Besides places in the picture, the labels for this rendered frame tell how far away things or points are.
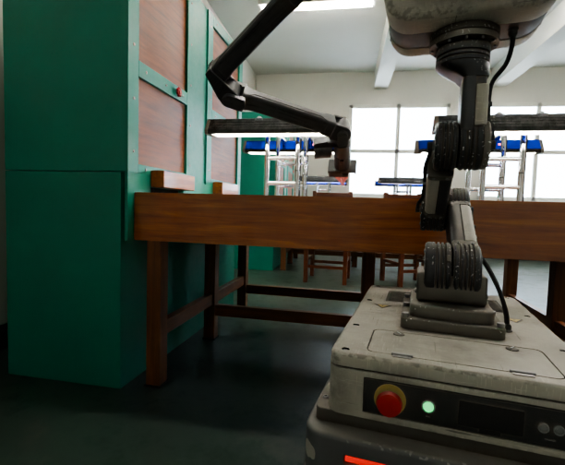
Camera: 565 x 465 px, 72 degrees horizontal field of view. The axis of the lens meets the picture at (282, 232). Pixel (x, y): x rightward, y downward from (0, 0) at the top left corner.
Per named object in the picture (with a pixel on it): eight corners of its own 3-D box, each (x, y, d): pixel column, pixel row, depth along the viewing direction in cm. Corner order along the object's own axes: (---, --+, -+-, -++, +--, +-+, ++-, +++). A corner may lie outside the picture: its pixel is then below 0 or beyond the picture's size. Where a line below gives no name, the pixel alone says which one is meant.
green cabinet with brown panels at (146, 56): (128, 171, 144) (129, -98, 138) (4, 170, 155) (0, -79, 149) (240, 189, 277) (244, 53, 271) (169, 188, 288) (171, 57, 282)
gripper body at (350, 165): (329, 162, 145) (328, 148, 140) (356, 162, 143) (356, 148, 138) (327, 174, 142) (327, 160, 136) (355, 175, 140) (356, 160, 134)
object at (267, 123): (345, 132, 160) (346, 114, 159) (204, 133, 172) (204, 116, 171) (346, 136, 167) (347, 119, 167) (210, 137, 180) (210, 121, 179)
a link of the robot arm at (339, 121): (223, 90, 115) (228, 75, 122) (220, 108, 119) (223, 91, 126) (354, 134, 124) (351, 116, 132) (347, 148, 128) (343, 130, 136)
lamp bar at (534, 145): (545, 152, 195) (546, 137, 195) (414, 152, 207) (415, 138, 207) (537, 154, 203) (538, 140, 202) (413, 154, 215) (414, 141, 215)
